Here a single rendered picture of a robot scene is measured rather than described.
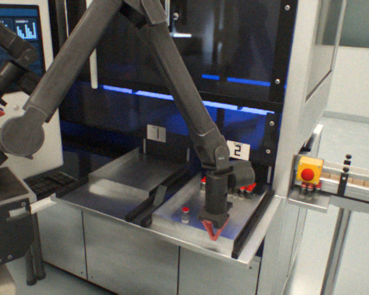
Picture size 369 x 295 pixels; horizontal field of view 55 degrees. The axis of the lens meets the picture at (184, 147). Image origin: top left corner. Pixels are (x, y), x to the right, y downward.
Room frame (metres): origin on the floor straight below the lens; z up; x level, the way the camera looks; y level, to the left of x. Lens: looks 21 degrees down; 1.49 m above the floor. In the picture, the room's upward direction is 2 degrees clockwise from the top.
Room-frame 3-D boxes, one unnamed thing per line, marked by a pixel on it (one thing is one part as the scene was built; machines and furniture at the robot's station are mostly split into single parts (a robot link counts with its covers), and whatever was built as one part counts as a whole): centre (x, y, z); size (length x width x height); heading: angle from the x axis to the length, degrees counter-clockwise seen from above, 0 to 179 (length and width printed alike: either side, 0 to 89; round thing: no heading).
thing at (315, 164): (1.10, -0.43, 1.00); 0.08 x 0.07 x 0.07; 154
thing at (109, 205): (1.12, 0.03, 0.87); 0.70 x 0.48 x 0.02; 64
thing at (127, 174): (1.25, 0.15, 0.90); 0.34 x 0.26 x 0.04; 154
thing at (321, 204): (1.13, -0.46, 0.87); 0.14 x 0.13 x 0.02; 154
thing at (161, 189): (0.98, 0.10, 0.91); 0.14 x 0.03 x 0.06; 153
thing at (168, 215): (1.00, -0.10, 0.90); 0.34 x 0.26 x 0.04; 153
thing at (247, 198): (1.10, -0.15, 0.90); 0.18 x 0.02 x 0.05; 63
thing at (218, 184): (0.82, -0.09, 1.08); 0.07 x 0.06 x 0.07; 117
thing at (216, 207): (0.81, -0.09, 1.02); 0.10 x 0.07 x 0.07; 155
